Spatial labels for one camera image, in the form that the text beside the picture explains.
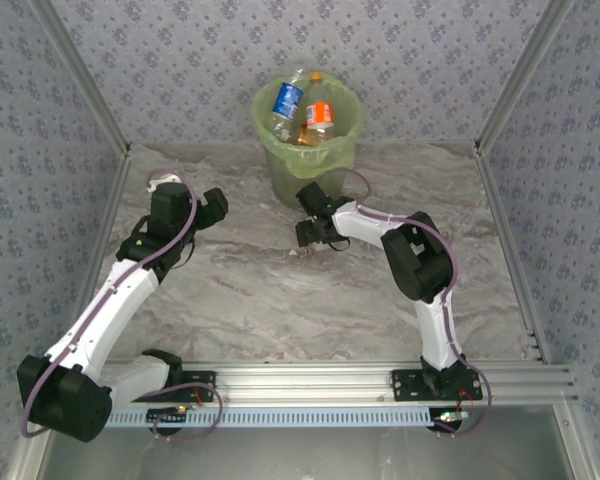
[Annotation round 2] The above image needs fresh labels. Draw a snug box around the aluminium frame post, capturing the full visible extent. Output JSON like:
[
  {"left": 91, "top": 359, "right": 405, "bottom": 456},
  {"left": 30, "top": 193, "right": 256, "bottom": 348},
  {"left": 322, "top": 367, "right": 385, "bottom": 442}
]
[
  {"left": 28, "top": 0, "right": 131, "bottom": 156},
  {"left": 478, "top": 0, "right": 576, "bottom": 149}
]

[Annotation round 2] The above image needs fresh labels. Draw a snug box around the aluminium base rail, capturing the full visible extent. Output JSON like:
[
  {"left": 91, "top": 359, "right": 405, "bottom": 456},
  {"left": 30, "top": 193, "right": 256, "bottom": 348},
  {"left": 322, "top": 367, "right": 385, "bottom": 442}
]
[{"left": 104, "top": 358, "right": 579, "bottom": 407}]

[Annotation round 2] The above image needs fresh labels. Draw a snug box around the black mounting plate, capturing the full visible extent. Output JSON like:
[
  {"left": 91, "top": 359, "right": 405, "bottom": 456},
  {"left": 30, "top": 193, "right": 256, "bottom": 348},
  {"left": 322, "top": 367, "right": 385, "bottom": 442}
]
[
  {"left": 390, "top": 368, "right": 484, "bottom": 402},
  {"left": 179, "top": 369, "right": 217, "bottom": 404}
]

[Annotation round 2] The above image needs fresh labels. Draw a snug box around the slotted pale blue cable duct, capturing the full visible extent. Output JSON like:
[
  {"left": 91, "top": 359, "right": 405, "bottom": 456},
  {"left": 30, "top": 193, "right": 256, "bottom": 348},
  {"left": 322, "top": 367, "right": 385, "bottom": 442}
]
[{"left": 104, "top": 405, "right": 464, "bottom": 429}]

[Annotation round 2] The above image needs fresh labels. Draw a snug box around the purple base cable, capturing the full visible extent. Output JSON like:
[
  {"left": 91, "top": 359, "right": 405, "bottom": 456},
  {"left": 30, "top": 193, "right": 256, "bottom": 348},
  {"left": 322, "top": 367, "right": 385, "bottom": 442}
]
[
  {"left": 432, "top": 359, "right": 494, "bottom": 440},
  {"left": 139, "top": 383, "right": 224, "bottom": 442}
]

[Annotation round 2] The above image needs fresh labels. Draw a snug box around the blue label plastic bottle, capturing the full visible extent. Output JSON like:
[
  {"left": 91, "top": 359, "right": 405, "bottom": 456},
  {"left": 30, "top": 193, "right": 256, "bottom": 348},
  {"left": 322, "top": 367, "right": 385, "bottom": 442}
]
[{"left": 269, "top": 69, "right": 306, "bottom": 144}]

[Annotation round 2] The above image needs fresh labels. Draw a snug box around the orange label plastic bottle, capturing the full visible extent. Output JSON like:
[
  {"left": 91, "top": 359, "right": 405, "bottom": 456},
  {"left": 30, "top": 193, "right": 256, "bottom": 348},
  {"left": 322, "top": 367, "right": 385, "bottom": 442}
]
[{"left": 302, "top": 71, "right": 337, "bottom": 147}]

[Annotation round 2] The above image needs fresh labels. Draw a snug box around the green-lined trash bin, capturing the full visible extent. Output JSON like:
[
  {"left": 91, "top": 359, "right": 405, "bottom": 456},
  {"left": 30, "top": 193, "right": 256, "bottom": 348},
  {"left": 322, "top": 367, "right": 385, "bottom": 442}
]
[{"left": 251, "top": 72, "right": 365, "bottom": 179}]

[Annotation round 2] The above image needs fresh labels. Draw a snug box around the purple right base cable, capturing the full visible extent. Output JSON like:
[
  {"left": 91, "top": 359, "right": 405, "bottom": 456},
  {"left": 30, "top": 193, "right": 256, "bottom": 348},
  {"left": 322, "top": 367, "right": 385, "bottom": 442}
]
[{"left": 432, "top": 359, "right": 494, "bottom": 440}]

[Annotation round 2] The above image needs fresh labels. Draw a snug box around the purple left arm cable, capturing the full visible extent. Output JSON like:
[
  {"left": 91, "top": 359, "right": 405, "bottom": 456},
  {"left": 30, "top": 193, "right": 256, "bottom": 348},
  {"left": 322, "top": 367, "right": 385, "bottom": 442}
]
[{"left": 19, "top": 168, "right": 199, "bottom": 439}]

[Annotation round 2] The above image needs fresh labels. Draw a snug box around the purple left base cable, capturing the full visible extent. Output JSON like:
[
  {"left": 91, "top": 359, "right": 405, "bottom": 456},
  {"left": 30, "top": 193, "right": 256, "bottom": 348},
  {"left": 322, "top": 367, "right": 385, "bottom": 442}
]
[{"left": 139, "top": 383, "right": 224, "bottom": 442}]

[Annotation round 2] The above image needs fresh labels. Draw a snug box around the grey metal sheet panel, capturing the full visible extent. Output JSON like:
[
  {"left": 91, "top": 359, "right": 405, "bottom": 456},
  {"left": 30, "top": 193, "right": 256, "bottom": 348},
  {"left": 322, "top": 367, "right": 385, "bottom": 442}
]
[{"left": 39, "top": 405, "right": 586, "bottom": 480}]

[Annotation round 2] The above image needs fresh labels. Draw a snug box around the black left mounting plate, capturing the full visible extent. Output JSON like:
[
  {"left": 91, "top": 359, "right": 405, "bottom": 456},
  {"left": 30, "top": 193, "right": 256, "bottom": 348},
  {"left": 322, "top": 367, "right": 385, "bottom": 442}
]
[{"left": 179, "top": 369, "right": 217, "bottom": 404}]

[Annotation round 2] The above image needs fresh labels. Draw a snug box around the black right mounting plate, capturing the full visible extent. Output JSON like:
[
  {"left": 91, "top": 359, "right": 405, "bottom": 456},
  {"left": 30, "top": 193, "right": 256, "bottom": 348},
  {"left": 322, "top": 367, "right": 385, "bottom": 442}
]
[{"left": 390, "top": 368, "right": 484, "bottom": 402}]

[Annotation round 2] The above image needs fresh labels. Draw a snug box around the small circuit board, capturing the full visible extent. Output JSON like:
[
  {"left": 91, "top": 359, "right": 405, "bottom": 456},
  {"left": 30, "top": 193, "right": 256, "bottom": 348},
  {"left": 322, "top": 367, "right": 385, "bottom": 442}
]
[
  {"left": 146, "top": 405, "right": 190, "bottom": 437},
  {"left": 428, "top": 408, "right": 470, "bottom": 435}
]

